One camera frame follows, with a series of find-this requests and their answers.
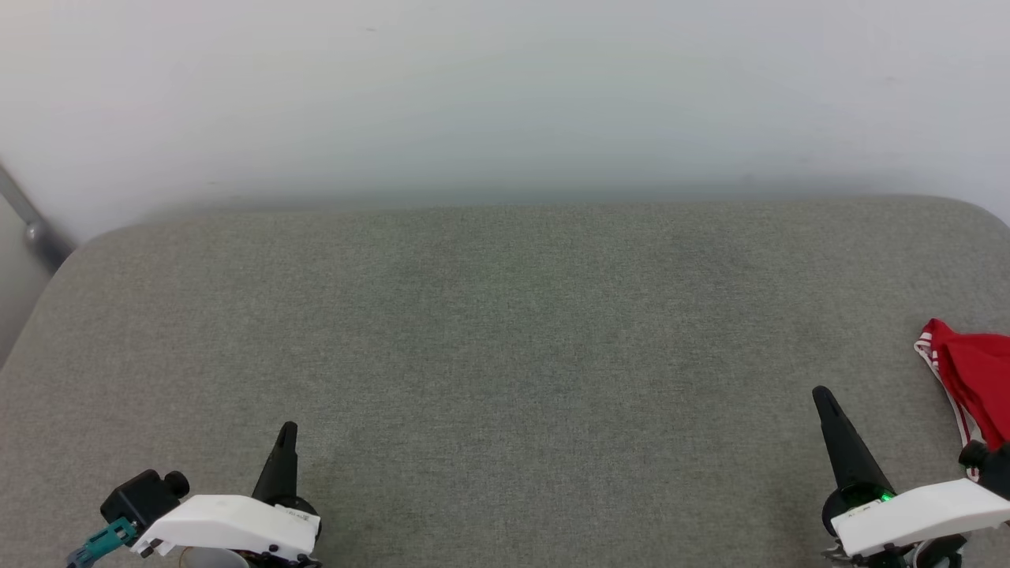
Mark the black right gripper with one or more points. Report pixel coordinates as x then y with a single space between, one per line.
856 498

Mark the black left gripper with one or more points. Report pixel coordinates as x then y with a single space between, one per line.
296 502

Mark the red and white garment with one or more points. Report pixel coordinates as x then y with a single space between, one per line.
982 371

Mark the grey fabric sofa cushion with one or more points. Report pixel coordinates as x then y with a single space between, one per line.
513 355

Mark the grey metal pole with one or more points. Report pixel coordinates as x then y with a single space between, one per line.
31 229

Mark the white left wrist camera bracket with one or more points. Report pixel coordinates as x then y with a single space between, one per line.
229 522

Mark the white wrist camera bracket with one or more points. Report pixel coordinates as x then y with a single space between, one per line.
229 522
919 514

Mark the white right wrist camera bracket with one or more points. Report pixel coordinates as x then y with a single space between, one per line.
919 514

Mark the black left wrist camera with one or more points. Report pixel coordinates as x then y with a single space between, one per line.
142 497

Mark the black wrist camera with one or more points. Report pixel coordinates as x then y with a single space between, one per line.
990 467
142 497

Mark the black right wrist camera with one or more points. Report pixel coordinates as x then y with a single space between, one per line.
990 467

